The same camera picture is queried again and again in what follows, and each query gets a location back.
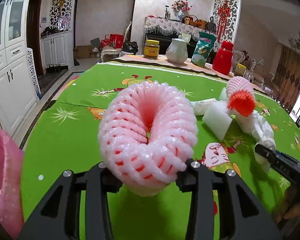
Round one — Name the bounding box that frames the white foam wrap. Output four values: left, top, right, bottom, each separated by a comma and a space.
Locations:
233, 109, 277, 173

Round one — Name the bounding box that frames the pink foam fruit net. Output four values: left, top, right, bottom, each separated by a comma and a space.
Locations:
97, 81, 198, 197

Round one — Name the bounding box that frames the pink lined trash bin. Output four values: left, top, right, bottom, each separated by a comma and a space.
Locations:
0, 129, 24, 239

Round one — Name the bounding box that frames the green cartoon tablecloth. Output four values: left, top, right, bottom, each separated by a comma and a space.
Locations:
19, 63, 300, 239

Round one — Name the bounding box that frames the small white foam block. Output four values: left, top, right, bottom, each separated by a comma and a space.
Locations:
203, 101, 232, 141

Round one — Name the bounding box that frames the small yellow lidded jar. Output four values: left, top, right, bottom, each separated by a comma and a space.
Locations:
235, 63, 246, 76

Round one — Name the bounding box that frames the white tall cabinet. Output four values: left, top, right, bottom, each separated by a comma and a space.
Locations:
0, 0, 37, 137

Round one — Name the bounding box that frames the red thermos flask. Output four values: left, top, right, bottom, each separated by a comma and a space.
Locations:
212, 41, 234, 75

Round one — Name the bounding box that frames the green snack bag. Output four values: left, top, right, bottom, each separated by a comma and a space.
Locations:
191, 32, 216, 67

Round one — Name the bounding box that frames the white ceramic teapot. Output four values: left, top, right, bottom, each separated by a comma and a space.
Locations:
166, 38, 188, 64

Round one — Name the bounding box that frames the white shoe cabinet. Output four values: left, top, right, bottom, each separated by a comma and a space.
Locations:
40, 31, 74, 69

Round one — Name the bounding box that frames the red chinese knot ornament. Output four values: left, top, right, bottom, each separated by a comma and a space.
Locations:
217, 0, 230, 42

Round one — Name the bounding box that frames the white chair with bags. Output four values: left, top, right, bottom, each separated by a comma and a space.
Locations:
100, 21, 139, 62

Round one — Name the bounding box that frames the yellow lidded glass jar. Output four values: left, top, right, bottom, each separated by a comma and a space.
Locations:
143, 39, 160, 59

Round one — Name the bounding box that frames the lace covered black piano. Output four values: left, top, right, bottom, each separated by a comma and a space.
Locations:
142, 16, 216, 58

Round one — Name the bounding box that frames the pink flower vase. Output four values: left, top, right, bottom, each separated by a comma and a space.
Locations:
172, 0, 192, 22

